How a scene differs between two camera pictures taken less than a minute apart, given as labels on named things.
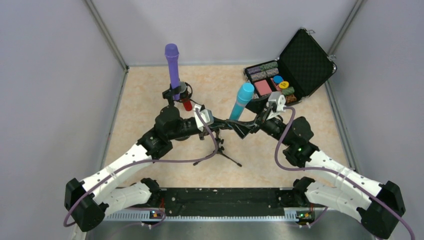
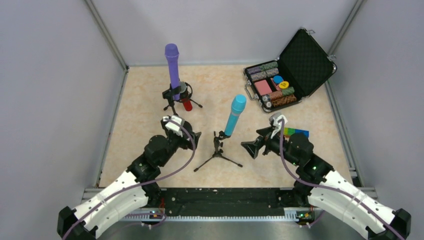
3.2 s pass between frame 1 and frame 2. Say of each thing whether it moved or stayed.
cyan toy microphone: moved
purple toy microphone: stayed
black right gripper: moved
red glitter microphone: stayed
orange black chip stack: stayed
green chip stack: stayed
